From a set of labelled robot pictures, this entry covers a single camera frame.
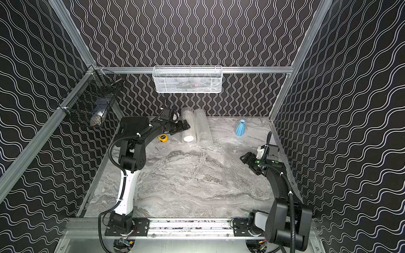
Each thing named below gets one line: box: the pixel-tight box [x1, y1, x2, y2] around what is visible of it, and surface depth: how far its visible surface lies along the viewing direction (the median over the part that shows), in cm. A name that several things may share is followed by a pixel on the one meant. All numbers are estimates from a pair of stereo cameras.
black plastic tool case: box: [114, 115, 150, 141], surface depth 112 cm
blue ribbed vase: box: [235, 119, 247, 137], surface depth 106 cm
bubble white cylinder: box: [180, 106, 197, 143], surface depth 107 cm
